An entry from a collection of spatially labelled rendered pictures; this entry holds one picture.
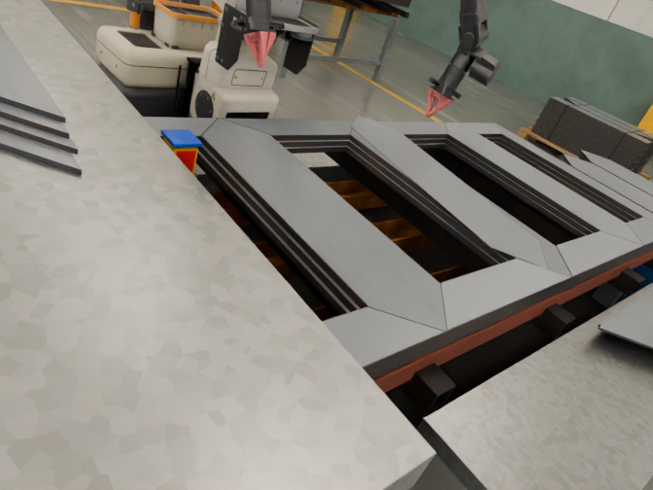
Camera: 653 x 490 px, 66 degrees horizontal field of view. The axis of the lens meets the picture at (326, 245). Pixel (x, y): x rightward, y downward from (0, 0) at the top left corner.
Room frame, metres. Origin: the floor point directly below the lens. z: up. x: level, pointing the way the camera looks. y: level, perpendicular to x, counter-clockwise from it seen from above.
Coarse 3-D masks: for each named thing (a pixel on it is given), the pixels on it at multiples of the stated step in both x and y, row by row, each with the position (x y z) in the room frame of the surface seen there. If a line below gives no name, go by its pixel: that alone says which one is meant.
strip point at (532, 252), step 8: (496, 248) 0.96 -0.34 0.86; (504, 248) 0.97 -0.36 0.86; (512, 248) 0.99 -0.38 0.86; (520, 248) 1.00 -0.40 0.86; (528, 248) 1.01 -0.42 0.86; (536, 248) 1.03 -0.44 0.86; (520, 256) 0.96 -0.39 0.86; (528, 256) 0.98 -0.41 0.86; (536, 256) 0.99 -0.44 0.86; (536, 264) 0.95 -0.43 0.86; (544, 264) 0.96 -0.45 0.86
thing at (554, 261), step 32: (352, 128) 1.37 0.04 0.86; (224, 160) 0.91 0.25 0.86; (384, 160) 1.22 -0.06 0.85; (480, 160) 1.55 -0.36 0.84; (544, 160) 1.78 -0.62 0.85; (256, 192) 0.83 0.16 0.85; (416, 192) 1.13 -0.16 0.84; (512, 192) 1.44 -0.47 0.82; (576, 192) 1.66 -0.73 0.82; (448, 224) 1.05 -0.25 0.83; (576, 224) 1.32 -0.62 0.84; (288, 256) 0.72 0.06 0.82; (480, 256) 0.98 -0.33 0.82; (512, 256) 0.95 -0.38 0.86; (544, 256) 1.01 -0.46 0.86; (320, 288) 0.66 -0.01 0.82; (480, 320) 0.70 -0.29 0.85; (416, 352) 0.58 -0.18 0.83
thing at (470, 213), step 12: (444, 204) 1.08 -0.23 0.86; (456, 204) 1.11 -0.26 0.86; (468, 204) 1.14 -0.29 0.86; (480, 204) 1.16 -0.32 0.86; (492, 204) 1.19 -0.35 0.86; (456, 216) 1.04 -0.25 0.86; (468, 216) 1.07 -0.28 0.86; (480, 216) 1.09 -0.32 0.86; (492, 216) 1.12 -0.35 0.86; (504, 216) 1.14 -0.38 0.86
